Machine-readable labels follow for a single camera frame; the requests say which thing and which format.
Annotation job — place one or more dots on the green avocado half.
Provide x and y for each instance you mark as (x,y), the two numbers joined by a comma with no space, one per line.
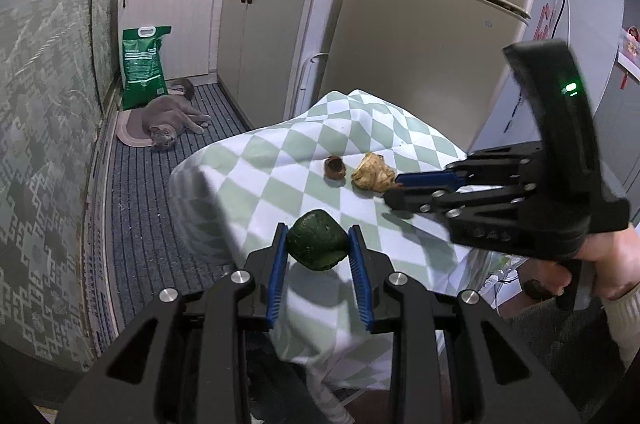
(317,241)

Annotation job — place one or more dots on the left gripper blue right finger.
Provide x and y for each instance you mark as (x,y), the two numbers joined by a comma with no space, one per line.
(359,267)

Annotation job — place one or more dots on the grey cat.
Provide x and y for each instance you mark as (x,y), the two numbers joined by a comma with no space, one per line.
(168,116)

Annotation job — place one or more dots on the right hand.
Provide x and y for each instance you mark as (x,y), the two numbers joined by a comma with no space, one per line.
(613,256)

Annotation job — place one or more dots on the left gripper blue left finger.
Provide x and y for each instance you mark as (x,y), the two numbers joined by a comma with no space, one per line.
(277,271)

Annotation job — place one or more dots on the green white checkered tablecloth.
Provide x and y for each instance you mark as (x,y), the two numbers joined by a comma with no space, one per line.
(228,199)

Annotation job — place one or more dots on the round beige cat mat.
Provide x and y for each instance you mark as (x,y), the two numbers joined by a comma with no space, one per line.
(129,128)

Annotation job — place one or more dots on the green cat food bag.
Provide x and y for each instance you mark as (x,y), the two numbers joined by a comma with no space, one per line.
(141,66)

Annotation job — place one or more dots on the white kitchen cabinets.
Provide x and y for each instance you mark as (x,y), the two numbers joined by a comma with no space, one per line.
(268,55)

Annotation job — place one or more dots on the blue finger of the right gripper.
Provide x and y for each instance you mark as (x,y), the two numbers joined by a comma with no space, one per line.
(437,201)
(442,179)

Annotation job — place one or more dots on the beige two-door refrigerator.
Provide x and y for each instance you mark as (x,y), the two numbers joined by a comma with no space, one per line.
(441,60)

